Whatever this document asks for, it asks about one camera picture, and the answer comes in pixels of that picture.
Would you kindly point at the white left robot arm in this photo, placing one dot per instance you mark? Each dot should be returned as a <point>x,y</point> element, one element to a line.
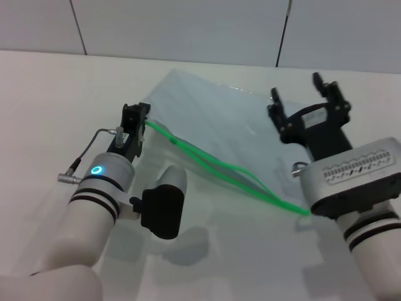
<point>78,238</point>

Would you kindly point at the clear green-zip document bag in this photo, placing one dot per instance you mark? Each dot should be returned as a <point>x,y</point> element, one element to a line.
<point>219,125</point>

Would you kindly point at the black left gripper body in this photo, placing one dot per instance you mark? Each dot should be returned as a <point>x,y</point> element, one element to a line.
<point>131,125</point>

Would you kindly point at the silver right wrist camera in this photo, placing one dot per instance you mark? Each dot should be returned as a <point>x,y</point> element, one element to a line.
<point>351,185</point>

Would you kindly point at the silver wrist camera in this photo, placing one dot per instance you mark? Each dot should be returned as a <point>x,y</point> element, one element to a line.
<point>163,207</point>
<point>351,185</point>

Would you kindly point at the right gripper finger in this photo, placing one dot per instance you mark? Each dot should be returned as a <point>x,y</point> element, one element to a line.
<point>338,100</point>
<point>277,113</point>

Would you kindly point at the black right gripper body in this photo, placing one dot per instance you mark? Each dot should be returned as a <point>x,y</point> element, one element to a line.
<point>326,138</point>

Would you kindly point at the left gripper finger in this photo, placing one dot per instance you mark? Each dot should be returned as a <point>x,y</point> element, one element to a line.
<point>144,109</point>
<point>142,127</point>

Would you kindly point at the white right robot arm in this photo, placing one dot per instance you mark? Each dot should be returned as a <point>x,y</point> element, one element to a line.
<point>376,260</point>

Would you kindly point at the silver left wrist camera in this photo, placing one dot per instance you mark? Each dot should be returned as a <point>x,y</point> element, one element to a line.
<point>163,207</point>

